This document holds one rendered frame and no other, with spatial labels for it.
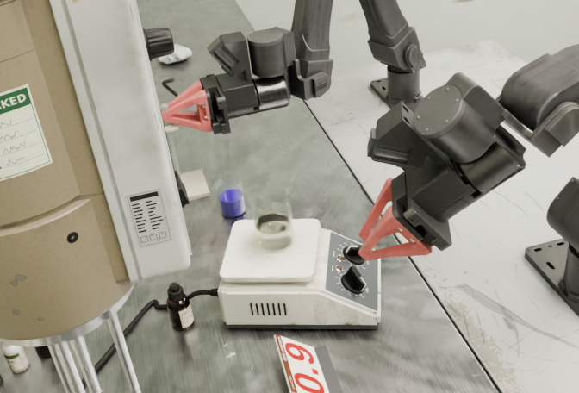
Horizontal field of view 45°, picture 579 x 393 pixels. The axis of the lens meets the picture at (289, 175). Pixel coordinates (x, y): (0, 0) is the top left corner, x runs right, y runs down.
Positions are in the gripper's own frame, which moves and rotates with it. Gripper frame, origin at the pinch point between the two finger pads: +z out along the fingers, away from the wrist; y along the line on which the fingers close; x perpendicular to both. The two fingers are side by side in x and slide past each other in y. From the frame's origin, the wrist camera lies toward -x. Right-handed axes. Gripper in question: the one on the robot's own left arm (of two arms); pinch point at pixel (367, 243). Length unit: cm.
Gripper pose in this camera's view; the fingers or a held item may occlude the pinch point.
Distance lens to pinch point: 82.6
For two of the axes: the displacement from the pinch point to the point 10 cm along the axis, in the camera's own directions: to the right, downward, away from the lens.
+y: -0.9, 5.4, -8.4
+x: 7.1, 6.3, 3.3
